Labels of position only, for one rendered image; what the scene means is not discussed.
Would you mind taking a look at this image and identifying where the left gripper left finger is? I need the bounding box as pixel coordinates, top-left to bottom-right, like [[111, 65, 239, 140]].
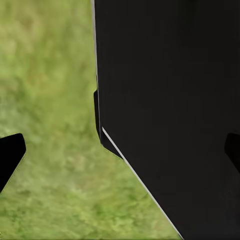
[[0, 133, 26, 193]]

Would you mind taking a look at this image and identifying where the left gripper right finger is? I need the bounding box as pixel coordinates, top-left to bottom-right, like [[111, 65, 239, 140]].
[[224, 132, 240, 173]]

